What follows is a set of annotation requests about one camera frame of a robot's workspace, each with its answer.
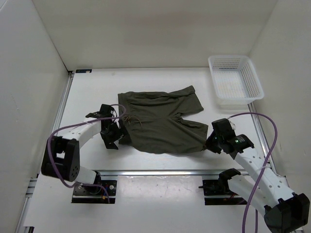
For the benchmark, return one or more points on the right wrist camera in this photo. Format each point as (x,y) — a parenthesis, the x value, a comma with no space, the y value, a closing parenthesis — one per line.
(232,125)

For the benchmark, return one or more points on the left aluminium frame rail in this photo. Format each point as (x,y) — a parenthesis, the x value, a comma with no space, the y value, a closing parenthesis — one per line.
(20,228)

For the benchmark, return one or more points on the small blue label sticker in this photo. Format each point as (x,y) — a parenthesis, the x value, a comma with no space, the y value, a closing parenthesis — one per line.
(83,71)

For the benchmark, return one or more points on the front aluminium rail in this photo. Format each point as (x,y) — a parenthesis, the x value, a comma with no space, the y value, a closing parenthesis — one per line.
(197,172)

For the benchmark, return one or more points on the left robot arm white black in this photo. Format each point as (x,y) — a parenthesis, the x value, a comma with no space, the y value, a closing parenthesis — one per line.
(62,154)

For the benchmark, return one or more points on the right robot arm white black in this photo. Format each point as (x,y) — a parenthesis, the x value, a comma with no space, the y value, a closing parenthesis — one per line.
(283,210)

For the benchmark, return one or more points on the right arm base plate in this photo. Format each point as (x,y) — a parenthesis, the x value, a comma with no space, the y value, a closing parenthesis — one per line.
(214,195)

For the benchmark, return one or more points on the white plastic mesh basket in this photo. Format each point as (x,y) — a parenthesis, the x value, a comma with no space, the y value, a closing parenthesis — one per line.
(235,80)

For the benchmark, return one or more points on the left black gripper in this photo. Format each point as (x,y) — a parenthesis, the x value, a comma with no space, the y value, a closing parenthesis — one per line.
(120,134)

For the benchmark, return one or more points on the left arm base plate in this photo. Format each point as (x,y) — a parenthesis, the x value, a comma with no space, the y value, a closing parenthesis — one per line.
(96,195)

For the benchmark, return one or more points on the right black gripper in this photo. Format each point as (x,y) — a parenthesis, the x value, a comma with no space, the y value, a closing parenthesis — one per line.
(209,146)

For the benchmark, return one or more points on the olive green shorts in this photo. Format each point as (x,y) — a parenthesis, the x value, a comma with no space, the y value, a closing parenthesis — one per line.
(155,122)

